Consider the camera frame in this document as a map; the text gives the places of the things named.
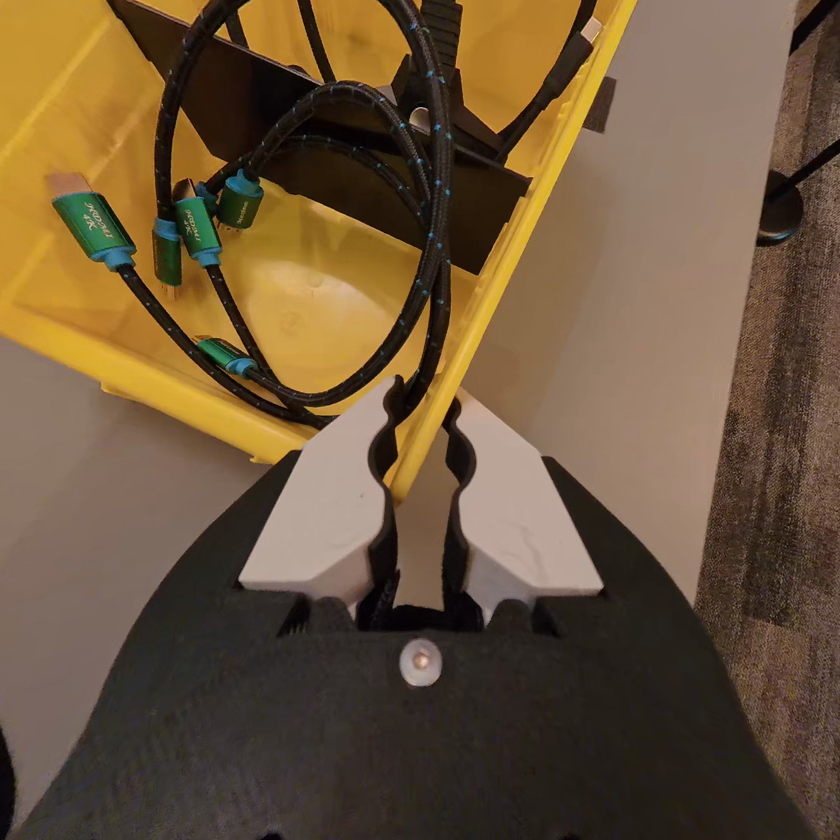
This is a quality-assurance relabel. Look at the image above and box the black braided hdmi cable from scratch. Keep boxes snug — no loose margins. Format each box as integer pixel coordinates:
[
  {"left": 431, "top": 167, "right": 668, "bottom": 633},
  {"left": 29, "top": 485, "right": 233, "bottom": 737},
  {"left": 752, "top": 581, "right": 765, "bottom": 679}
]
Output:
[
  {"left": 172, "top": 85, "right": 441, "bottom": 408},
  {"left": 45, "top": 172, "right": 342, "bottom": 427},
  {"left": 151, "top": 0, "right": 460, "bottom": 427}
]

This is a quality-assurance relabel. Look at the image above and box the black stanchion with round base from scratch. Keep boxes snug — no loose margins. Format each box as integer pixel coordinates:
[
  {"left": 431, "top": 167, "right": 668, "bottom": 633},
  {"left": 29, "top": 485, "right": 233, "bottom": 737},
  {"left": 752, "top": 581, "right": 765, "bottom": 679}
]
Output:
[{"left": 755, "top": 141, "right": 840, "bottom": 249}]

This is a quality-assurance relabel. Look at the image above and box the yellow plastic storage bin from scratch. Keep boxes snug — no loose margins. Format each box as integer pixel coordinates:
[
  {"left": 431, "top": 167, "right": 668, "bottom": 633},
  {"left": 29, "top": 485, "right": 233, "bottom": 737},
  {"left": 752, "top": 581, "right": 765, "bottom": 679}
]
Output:
[{"left": 0, "top": 0, "right": 639, "bottom": 487}]

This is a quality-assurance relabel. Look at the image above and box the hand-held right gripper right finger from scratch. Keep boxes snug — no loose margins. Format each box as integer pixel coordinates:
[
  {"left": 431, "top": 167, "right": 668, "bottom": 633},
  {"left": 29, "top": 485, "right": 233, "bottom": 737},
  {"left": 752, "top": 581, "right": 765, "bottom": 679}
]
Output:
[{"left": 441, "top": 388, "right": 605, "bottom": 621}]

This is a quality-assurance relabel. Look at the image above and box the black bin divider panel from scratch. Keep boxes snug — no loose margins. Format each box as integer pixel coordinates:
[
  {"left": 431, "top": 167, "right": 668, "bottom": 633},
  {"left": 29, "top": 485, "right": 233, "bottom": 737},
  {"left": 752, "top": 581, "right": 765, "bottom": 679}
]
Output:
[{"left": 108, "top": 0, "right": 531, "bottom": 275}]

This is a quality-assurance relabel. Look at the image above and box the black adapter hub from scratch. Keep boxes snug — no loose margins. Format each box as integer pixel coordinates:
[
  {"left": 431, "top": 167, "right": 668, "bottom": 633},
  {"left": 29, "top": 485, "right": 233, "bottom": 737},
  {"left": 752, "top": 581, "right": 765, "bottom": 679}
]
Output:
[{"left": 387, "top": 0, "right": 526, "bottom": 165}]

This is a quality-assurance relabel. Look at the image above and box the black cable with silver plug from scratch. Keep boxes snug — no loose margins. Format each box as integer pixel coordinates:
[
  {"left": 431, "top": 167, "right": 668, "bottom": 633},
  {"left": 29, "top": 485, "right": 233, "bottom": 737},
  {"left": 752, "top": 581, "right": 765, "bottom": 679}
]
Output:
[{"left": 495, "top": 16, "right": 605, "bottom": 165}]

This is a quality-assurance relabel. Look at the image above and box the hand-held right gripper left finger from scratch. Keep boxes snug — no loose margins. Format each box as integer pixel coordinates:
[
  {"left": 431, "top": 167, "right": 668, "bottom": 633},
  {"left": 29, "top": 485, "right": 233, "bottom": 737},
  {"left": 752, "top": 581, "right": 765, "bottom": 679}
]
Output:
[{"left": 238, "top": 374, "right": 404, "bottom": 624}]

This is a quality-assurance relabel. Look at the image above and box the thin black cable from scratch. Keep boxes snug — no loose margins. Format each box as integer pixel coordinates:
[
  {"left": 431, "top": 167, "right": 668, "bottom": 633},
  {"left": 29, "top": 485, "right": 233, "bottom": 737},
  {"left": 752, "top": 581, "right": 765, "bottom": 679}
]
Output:
[{"left": 295, "top": 0, "right": 339, "bottom": 83}]

